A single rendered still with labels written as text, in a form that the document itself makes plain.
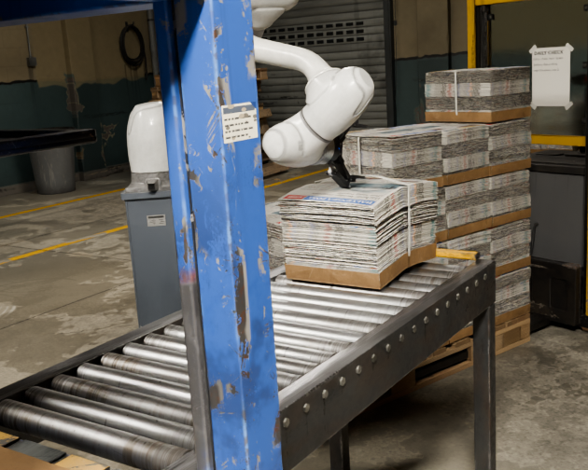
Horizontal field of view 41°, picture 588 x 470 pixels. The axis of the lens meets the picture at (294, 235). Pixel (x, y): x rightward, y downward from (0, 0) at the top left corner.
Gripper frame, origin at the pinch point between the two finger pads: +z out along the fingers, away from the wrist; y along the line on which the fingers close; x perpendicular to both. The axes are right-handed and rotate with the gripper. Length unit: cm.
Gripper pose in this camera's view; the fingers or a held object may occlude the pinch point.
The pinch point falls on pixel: (359, 151)
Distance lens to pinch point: 218.9
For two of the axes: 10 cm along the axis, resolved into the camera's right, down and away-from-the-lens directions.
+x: 8.4, 0.8, -5.4
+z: 5.5, -0.5, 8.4
